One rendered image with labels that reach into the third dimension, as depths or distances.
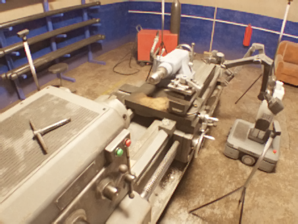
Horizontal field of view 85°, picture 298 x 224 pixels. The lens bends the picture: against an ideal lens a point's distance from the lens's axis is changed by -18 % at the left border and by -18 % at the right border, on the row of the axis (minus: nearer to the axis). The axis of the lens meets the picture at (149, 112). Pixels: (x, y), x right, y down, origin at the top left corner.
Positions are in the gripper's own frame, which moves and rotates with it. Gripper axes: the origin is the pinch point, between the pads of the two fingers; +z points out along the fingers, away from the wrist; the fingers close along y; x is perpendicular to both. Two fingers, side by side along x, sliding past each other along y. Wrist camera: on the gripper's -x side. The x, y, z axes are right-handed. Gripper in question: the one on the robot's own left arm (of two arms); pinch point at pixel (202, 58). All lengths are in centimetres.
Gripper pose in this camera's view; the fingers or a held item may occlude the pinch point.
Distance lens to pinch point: 201.9
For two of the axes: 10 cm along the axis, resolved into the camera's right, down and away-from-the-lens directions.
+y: -4.9, 5.1, -7.1
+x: 0.0, 8.1, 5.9
